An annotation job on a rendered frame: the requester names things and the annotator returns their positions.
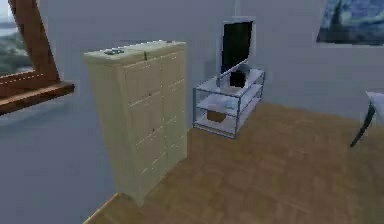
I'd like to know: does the brown box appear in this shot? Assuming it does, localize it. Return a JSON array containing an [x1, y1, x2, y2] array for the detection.
[[206, 109, 227, 124]]

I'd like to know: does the glass shelf television stand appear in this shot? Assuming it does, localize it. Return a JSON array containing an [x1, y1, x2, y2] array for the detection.
[[192, 68, 266, 140]]

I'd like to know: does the cream chest of drawers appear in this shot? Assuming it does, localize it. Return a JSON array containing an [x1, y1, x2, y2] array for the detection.
[[83, 39, 189, 208]]

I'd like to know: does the small black box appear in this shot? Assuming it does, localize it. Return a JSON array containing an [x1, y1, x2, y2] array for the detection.
[[229, 70, 247, 89]]

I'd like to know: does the white framed television set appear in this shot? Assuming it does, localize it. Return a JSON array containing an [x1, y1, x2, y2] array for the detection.
[[215, 18, 257, 88]]

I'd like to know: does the brown framed window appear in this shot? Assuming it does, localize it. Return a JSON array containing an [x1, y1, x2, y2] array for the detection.
[[0, 0, 76, 116]]

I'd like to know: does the blue swirl framed painting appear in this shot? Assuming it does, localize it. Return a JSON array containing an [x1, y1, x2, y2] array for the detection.
[[315, 0, 384, 47]]

